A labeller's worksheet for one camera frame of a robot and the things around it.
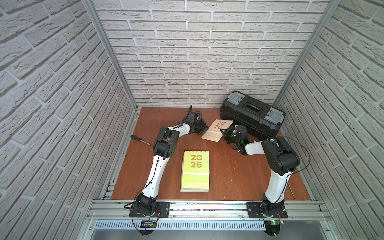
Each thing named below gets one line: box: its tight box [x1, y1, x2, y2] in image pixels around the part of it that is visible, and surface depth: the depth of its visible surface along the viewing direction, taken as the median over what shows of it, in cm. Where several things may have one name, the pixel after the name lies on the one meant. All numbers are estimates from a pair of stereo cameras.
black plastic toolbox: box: [219, 90, 286, 139], surface depth 97 cm
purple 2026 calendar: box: [180, 188, 210, 192], surface depth 79 cm
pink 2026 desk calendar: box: [201, 119, 233, 143], surface depth 104 cm
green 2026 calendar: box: [181, 150, 210, 189], surface depth 83 cm
